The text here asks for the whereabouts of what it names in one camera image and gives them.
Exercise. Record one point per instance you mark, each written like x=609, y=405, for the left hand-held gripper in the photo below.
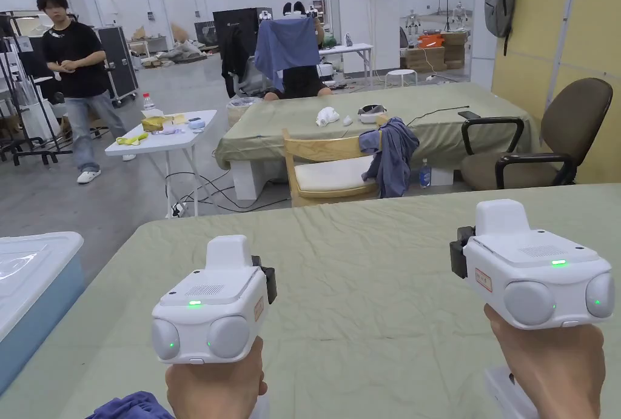
x=213, y=293

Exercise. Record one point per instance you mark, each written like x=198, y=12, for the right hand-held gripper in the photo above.
x=529, y=264

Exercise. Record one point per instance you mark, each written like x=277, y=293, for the person's left hand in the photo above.
x=213, y=387

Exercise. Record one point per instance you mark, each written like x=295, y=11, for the person's right hand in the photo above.
x=548, y=370

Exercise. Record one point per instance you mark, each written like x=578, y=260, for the white power strip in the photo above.
x=176, y=209

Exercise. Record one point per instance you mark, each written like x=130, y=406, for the white flat box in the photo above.
x=507, y=390

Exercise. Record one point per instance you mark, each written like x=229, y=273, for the clear water bottle blue label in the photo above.
x=425, y=176

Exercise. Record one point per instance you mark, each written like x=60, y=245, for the bed with pale green sheet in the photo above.
x=349, y=264

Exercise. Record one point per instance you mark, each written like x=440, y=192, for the dark blue garment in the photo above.
x=131, y=408

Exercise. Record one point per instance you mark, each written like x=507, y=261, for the black phone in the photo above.
x=468, y=114

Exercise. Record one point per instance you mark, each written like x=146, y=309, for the blue shirt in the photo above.
x=395, y=157

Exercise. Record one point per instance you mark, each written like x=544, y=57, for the plastic storage box clear lid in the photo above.
x=29, y=273

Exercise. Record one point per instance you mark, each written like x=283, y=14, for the white crumpled cloth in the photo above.
x=327, y=116

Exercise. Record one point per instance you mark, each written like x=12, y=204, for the white headset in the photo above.
x=371, y=113

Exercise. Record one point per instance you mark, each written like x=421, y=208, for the stack of cartons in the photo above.
x=436, y=56

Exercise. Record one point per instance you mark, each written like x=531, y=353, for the black flight case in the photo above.
x=119, y=65

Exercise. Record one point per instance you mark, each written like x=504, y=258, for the white humanoid robot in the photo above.
x=460, y=15
x=413, y=21

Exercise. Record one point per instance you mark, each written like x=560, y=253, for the grey backpack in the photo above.
x=498, y=6

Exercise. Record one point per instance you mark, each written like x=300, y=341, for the black cabinet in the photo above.
x=237, y=26

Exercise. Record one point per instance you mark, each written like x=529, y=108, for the black metal rack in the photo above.
x=24, y=99

